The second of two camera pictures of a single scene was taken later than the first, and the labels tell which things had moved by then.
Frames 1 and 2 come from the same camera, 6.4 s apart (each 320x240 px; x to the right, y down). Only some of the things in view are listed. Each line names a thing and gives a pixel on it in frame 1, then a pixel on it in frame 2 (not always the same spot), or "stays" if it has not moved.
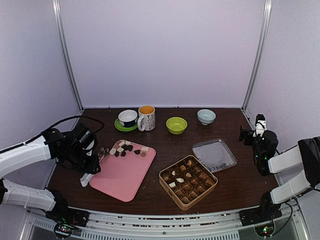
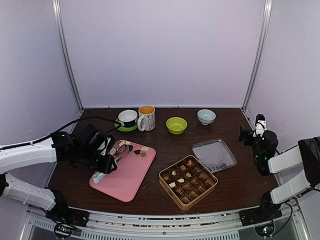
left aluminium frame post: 57,6 stays
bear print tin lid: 214,154 stays
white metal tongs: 85,179 to 120,150
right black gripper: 242,134 stays
